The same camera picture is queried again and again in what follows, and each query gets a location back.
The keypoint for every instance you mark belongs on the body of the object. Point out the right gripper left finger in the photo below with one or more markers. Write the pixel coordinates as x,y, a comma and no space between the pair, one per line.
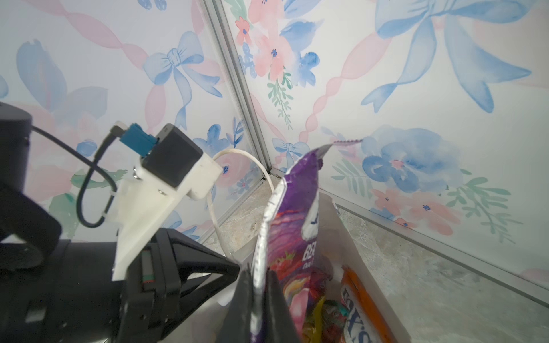
236,325

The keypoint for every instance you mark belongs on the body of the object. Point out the purple snack packet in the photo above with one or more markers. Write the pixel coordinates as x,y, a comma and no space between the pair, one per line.
287,242

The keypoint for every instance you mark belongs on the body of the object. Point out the floral paper gift bag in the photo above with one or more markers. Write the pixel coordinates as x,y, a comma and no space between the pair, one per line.
336,249

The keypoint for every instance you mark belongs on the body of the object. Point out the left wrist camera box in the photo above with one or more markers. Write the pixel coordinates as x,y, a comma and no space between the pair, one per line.
170,166

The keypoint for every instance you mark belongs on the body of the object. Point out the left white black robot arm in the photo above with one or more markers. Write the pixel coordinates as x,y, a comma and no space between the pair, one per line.
29,234

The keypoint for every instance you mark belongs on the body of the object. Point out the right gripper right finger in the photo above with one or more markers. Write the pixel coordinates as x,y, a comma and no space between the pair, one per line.
278,324

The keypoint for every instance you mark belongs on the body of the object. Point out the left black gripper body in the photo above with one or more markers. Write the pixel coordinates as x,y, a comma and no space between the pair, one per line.
78,300

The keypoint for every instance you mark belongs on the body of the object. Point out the green Fox's candy bag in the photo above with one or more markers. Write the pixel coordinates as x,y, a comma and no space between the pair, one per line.
326,322

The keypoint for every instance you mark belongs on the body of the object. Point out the orange Fox's candy bag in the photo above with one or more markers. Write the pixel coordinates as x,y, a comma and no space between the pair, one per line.
365,322

